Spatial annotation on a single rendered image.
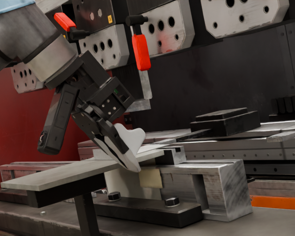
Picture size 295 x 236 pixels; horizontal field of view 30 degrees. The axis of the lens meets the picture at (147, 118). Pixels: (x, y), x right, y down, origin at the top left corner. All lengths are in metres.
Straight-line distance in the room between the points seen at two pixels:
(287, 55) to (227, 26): 0.66
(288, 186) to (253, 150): 2.06
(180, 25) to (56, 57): 0.21
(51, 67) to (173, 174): 0.32
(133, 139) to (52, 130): 0.14
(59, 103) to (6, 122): 1.06
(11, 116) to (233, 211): 1.13
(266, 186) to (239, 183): 2.44
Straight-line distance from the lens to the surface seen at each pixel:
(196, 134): 1.21
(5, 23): 0.86
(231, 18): 0.83
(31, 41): 0.86
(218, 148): 1.31
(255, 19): 0.80
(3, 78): 1.93
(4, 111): 1.92
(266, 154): 1.21
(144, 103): 1.11
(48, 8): 1.32
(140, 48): 0.96
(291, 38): 1.47
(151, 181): 1.09
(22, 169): 1.67
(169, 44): 0.94
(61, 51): 0.87
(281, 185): 3.32
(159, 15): 0.96
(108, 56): 1.11
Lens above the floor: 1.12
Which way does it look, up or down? 3 degrees down
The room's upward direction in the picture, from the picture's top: 11 degrees counter-clockwise
